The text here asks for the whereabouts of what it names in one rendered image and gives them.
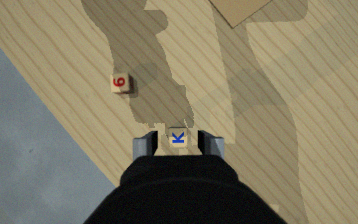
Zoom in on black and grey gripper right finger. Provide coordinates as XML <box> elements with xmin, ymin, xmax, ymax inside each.
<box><xmin>198</xmin><ymin>130</ymin><xmax>224</xmax><ymax>160</ymax></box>

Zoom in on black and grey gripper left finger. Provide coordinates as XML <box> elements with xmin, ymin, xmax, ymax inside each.
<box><xmin>133</xmin><ymin>131</ymin><xmax>158</xmax><ymax>161</ymax></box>

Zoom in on tan square mat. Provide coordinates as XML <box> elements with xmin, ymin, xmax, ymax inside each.
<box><xmin>208</xmin><ymin>0</ymin><xmax>272</xmax><ymax>29</ymax></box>

